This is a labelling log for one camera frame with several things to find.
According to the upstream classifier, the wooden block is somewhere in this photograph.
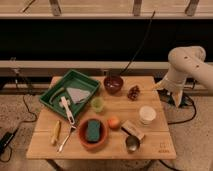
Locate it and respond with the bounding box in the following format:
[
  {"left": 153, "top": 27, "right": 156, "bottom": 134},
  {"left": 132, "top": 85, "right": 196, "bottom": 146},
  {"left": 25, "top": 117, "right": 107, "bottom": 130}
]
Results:
[{"left": 122, "top": 120, "right": 145, "bottom": 140}]

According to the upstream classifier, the terracotta bowl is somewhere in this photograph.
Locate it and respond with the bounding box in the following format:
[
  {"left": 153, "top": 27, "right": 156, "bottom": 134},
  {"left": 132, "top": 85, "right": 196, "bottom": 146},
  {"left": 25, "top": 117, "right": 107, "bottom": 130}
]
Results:
[{"left": 78, "top": 118, "right": 108, "bottom": 151}]

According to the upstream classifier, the yellow banana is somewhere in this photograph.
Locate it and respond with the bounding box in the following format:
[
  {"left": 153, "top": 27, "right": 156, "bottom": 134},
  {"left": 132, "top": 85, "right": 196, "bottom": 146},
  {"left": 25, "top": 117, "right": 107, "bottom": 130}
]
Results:
[{"left": 51, "top": 121, "right": 61, "bottom": 145}]

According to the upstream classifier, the black cable left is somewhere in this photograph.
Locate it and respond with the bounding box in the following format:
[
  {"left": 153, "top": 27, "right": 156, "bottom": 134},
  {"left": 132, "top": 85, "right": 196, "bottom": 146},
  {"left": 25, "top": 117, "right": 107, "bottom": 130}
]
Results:
[{"left": 0, "top": 71, "right": 39, "bottom": 163}]

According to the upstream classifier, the metal fork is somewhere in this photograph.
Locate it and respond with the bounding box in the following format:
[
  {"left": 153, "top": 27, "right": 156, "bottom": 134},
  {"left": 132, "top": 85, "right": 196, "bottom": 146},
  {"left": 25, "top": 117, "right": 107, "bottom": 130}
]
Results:
[{"left": 57, "top": 125, "right": 76, "bottom": 153}]

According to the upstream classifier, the small green cup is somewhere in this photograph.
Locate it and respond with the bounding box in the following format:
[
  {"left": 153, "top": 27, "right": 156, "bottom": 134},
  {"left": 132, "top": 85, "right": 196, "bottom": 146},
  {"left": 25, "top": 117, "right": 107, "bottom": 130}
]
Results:
[{"left": 91, "top": 97, "right": 104, "bottom": 113}]

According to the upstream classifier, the black power adapter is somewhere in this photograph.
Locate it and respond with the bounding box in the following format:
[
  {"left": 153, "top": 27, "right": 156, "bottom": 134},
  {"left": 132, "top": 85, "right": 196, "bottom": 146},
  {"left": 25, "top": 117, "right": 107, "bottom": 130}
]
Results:
[{"left": 0, "top": 132, "right": 14, "bottom": 151}]

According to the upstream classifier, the white brush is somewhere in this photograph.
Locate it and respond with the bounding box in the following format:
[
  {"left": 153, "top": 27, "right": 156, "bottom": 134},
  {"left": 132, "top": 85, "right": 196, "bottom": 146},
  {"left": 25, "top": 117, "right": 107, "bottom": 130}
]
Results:
[{"left": 61, "top": 96, "right": 75, "bottom": 124}]

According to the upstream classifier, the metal cup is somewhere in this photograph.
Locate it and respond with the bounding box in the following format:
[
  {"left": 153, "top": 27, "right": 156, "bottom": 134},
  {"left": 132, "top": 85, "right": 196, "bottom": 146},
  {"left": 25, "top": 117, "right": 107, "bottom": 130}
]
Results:
[{"left": 125, "top": 135, "right": 140, "bottom": 153}]

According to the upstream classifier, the white cup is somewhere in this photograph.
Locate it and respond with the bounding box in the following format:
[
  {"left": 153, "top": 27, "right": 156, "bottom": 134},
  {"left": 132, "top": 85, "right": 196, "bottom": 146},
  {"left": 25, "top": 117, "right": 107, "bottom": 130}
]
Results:
[{"left": 139, "top": 106, "right": 156, "bottom": 125}]

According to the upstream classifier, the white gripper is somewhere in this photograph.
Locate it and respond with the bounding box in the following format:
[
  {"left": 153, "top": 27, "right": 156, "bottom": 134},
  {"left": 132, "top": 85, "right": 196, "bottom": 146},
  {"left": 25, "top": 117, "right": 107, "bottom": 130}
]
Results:
[{"left": 153, "top": 80, "right": 183, "bottom": 107}]

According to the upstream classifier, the black cable right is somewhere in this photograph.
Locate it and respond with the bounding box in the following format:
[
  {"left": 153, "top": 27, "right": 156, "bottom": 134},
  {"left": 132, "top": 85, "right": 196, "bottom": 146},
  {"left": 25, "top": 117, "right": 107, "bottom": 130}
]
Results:
[{"left": 159, "top": 89, "right": 198, "bottom": 126}]

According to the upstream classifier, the orange fruit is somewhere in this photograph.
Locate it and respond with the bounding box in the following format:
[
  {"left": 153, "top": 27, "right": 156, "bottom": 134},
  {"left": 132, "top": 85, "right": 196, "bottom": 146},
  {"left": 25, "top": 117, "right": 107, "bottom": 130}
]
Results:
[{"left": 107, "top": 116, "right": 120, "bottom": 129}]

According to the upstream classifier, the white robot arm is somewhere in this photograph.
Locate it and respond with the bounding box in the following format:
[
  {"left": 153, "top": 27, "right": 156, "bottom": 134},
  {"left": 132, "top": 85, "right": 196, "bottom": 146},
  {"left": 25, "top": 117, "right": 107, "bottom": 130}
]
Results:
[{"left": 153, "top": 46, "right": 213, "bottom": 107}]

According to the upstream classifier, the dark red bowl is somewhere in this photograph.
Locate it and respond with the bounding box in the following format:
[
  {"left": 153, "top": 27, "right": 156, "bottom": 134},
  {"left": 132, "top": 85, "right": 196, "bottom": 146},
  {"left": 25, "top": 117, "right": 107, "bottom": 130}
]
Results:
[{"left": 104, "top": 75, "right": 123, "bottom": 94}]

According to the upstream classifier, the black cable upright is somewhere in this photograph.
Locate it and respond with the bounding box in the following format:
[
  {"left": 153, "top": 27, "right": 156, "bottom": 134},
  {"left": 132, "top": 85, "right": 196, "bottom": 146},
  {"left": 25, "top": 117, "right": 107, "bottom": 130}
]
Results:
[{"left": 119, "top": 10, "right": 156, "bottom": 75}]

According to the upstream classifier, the green sponge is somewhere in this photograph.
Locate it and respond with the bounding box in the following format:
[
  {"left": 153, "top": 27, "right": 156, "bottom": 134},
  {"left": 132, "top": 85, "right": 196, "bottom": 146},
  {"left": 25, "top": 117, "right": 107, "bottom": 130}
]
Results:
[{"left": 86, "top": 120, "right": 100, "bottom": 142}]

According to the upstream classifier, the green cucumber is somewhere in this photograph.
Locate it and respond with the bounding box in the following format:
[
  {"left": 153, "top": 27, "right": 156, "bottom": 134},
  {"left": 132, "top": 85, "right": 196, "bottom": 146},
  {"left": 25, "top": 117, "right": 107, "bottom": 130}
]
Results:
[{"left": 49, "top": 87, "right": 65, "bottom": 105}]

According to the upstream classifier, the green plastic tray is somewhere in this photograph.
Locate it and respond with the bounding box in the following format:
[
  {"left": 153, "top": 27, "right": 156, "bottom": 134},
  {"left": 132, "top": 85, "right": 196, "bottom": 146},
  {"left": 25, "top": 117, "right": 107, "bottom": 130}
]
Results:
[{"left": 40, "top": 70, "right": 100, "bottom": 118}]

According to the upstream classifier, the grey cloth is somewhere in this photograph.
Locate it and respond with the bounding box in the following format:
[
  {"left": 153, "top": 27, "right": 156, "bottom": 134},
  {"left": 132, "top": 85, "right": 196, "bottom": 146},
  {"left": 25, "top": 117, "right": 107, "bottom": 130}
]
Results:
[{"left": 67, "top": 87, "right": 90, "bottom": 104}]

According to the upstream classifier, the dark grape bunch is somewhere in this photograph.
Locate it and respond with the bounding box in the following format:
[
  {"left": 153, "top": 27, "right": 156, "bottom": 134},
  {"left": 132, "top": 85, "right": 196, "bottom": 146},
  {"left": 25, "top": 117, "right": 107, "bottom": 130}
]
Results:
[{"left": 127, "top": 85, "right": 140, "bottom": 101}]

